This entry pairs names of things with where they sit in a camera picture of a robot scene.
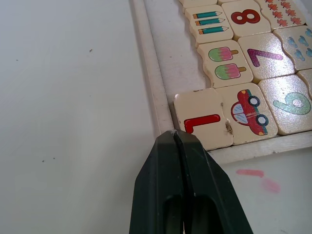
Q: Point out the purple number seven tile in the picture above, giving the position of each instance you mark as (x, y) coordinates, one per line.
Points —
(265, 56)

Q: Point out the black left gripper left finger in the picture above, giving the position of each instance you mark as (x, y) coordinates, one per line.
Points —
(156, 185)

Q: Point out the two ice pops tile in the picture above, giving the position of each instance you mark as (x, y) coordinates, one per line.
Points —
(224, 63)

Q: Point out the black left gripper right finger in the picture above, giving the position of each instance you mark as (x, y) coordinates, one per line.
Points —
(214, 190)

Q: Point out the three pencils picture tile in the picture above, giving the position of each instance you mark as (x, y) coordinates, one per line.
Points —
(209, 23)

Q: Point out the blue clouds picture tile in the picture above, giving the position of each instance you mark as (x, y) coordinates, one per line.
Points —
(297, 46)

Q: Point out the orange leaves picture tile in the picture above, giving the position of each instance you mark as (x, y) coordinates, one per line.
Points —
(285, 12)

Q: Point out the red number eight tile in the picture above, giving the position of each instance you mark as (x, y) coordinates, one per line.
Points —
(245, 17)

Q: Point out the red car picture tile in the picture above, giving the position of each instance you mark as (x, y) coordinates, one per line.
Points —
(248, 112)

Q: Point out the plain cream wooden tile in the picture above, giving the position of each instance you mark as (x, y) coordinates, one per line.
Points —
(234, 1)
(198, 2)

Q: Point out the red number one tile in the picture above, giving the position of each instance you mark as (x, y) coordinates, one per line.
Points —
(200, 114)

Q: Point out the white wooden puzzle board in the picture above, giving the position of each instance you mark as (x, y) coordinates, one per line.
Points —
(156, 80)

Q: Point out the green number six tile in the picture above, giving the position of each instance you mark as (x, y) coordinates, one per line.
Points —
(290, 102)

